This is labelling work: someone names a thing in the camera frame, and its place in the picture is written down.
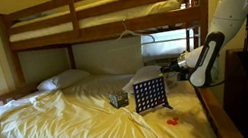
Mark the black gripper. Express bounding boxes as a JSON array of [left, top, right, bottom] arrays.
[[159, 62, 181, 76]]

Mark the bright window pane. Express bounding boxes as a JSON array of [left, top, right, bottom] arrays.
[[139, 25, 206, 68]]

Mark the blue connect four grid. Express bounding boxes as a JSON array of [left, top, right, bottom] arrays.
[[130, 75, 174, 117]]

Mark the white clothes hanger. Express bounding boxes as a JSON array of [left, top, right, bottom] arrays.
[[110, 15, 157, 50]]

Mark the black white patterned box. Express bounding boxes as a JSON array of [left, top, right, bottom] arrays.
[[107, 88, 131, 111]]

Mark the white bunk mattress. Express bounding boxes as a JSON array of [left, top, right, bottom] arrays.
[[6, 0, 186, 43]]

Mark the flat white pillow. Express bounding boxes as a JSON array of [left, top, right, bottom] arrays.
[[34, 66, 93, 95]]

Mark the yellow bed sheet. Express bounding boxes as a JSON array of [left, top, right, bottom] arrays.
[[0, 56, 220, 138]]

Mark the wooden bunk bed frame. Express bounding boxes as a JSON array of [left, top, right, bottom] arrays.
[[0, 0, 245, 138]]

